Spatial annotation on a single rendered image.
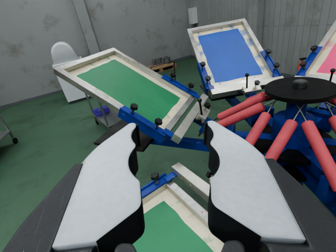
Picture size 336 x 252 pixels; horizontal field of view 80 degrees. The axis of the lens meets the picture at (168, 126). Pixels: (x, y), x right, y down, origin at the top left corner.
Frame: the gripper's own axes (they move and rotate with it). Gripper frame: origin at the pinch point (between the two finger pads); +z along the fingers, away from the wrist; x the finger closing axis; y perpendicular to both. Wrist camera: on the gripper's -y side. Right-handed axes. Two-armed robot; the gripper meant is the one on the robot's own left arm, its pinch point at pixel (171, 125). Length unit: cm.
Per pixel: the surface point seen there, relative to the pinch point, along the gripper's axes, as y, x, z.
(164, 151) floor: 169, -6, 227
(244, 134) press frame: 60, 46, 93
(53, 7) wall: -28, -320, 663
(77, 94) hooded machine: 180, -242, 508
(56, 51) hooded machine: 70, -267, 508
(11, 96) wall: 205, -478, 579
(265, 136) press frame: 58, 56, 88
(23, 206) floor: 193, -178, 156
